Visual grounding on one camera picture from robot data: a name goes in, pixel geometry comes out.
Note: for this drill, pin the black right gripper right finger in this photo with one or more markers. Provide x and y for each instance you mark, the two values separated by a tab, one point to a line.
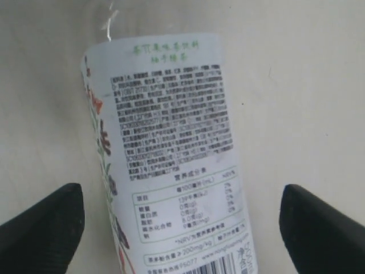
318	237

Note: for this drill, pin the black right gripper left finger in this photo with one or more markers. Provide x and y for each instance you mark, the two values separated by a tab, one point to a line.
45	237

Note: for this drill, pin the floral label tea bottle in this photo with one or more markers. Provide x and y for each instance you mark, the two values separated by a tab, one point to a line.
153	72

